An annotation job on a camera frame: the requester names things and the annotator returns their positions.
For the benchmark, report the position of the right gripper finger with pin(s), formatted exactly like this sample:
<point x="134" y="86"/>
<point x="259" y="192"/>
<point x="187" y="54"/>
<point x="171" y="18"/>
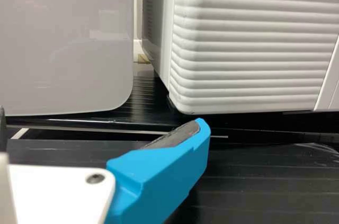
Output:
<point x="159" y="181"/>

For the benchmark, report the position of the black platform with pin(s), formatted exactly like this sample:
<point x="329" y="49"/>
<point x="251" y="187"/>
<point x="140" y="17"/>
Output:
<point x="148" y="107"/>
<point x="265" y="184"/>

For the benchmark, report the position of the white incubator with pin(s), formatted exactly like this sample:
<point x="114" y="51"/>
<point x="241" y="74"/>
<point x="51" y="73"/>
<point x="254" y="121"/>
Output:
<point x="156" y="22"/>

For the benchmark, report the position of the incubator door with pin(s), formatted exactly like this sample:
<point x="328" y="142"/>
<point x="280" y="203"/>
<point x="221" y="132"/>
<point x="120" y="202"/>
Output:
<point x="251" y="49"/>

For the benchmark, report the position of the white box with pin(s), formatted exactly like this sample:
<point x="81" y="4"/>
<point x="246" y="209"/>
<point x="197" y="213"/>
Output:
<point x="63" y="38"/>

